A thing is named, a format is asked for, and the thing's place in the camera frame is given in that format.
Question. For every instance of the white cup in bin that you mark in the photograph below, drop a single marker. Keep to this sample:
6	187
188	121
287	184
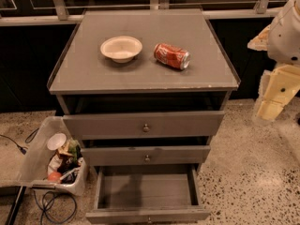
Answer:
56	141

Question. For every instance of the grey middle drawer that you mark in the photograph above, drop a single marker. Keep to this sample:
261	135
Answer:
147	155

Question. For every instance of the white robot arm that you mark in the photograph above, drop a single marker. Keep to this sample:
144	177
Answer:
281	40

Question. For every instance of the grey top drawer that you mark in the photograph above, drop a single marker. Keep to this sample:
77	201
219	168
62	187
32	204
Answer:
143	125

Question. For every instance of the grey drawer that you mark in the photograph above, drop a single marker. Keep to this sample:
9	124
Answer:
147	155
147	194
143	125

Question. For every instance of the white bowl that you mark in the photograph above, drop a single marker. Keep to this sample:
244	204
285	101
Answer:
121	49

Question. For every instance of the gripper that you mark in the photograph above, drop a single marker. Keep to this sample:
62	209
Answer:
285	41

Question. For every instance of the grey bottom drawer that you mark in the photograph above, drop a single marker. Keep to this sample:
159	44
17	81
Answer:
147	194

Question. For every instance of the grey drawer cabinet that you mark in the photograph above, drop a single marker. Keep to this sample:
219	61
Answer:
87	82

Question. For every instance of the orange ball in bin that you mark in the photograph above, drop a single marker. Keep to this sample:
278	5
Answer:
55	177

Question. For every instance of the metal railing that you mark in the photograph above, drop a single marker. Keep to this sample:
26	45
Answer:
44	12

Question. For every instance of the clear plastic bin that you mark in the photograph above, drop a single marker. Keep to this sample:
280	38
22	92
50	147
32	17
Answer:
31	171

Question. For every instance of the red soda can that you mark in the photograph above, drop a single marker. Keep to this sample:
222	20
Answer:
172	56

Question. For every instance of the black bar on floor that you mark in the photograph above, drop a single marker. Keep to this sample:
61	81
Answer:
18	193

